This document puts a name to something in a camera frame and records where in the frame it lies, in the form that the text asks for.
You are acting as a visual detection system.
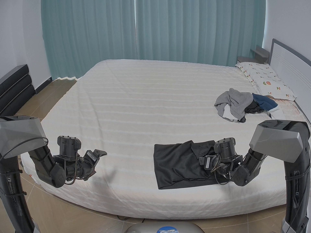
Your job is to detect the cream garment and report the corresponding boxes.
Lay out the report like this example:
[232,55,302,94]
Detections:
[267,106,285,120]

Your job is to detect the black chest of drawers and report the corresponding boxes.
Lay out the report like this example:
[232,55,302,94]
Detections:
[0,64,35,116]

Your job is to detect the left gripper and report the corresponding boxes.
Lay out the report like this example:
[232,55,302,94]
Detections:
[84,149,108,170]

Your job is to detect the black T-shirt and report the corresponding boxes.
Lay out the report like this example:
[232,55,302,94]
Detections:
[154,140,220,190]

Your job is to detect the grey bedside table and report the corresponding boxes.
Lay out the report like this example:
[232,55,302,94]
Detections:
[237,45,270,64]

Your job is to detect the white garment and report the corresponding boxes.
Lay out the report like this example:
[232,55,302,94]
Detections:
[222,105,240,121]

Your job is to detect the black shiny garment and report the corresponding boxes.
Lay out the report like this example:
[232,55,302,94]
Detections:
[239,100,264,123]

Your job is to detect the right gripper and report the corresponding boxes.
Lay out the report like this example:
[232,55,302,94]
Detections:
[199,154,217,172]

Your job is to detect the white printed pillow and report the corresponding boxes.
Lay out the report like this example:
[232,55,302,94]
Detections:
[235,62,297,101]

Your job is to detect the blue-green curtain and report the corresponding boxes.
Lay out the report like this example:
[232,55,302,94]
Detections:
[41,0,138,79]
[135,0,266,67]

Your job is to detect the bed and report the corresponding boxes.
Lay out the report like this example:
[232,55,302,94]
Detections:
[21,38,311,220]

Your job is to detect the dark blue garment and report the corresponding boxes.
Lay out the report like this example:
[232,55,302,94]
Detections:
[252,93,278,111]

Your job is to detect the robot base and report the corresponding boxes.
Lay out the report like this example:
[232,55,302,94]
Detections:
[124,222,204,233]

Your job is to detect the grey garment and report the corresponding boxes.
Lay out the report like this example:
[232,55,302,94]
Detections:
[214,88,253,121]

